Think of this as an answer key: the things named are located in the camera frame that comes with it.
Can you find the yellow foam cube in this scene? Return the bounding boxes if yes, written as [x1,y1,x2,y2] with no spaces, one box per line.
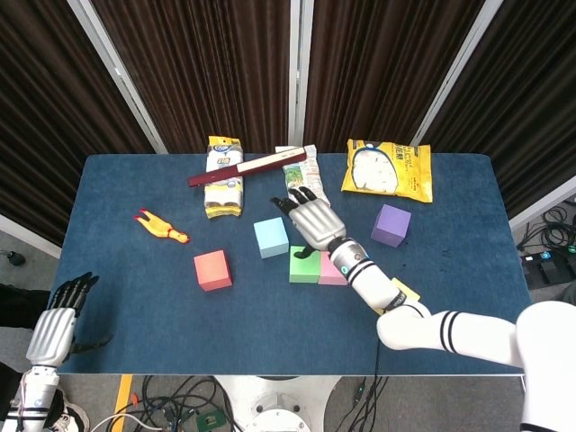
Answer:
[375,277,422,315]

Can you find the blue fabric table cover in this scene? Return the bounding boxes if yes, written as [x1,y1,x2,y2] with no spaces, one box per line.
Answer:
[57,152,551,376]

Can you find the yellow rubber chicken toy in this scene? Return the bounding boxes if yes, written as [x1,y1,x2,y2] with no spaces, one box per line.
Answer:
[132,208,191,245]

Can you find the yellow white cookie pack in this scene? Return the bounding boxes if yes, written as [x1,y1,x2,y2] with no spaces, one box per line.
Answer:
[204,135,246,221]

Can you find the white green snack bag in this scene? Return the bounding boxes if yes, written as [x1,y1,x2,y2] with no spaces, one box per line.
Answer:
[274,143,332,209]

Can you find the black coiled floor cables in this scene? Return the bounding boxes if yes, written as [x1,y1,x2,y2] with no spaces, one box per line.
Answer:
[517,204,576,254]

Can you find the small green box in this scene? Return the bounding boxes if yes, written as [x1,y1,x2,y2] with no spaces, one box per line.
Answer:
[195,408,225,432]

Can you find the dark brown curtain panel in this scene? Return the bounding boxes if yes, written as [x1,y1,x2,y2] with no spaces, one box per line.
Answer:
[0,0,157,248]
[420,0,576,220]
[92,0,293,154]
[303,0,487,154]

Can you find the pink foam cube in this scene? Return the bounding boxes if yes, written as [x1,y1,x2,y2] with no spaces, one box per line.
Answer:
[318,250,351,287]

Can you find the purple foam cube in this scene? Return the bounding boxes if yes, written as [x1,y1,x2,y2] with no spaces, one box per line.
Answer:
[370,203,412,248]

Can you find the black clothed person leg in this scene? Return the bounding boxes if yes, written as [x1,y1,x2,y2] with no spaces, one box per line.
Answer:
[0,283,50,333]

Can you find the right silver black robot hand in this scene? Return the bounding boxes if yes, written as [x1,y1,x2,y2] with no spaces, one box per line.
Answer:
[269,185,348,261]

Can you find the black floor cable tangle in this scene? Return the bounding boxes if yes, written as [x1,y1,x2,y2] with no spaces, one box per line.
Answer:
[134,375,239,432]
[332,375,392,432]

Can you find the large yellow snack bag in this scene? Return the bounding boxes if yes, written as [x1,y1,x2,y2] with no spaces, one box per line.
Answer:
[340,139,434,204]

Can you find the red foam cube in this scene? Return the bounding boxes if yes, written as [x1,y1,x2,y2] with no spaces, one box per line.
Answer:
[193,249,234,293]

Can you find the dark red flat box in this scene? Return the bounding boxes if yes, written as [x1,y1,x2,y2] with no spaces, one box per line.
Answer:
[186,144,310,190]

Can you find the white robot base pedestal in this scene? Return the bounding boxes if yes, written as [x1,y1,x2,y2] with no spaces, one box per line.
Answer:
[214,375,341,432]

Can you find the white floor cable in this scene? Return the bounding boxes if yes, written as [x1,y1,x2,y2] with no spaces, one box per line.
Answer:
[87,412,172,432]

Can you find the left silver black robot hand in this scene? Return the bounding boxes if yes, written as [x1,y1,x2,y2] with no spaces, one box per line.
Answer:
[26,272,113,368]

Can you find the light blue foam cube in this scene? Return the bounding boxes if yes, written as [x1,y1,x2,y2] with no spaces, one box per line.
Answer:
[253,216,290,259]

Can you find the black power strip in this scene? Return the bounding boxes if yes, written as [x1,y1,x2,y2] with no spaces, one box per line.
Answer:
[519,251,576,289]

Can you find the white black sneaker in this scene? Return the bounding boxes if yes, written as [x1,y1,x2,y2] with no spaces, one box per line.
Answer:
[47,389,91,432]

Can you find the green foam cube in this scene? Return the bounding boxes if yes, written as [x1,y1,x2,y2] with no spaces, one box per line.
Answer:
[288,245,321,284]

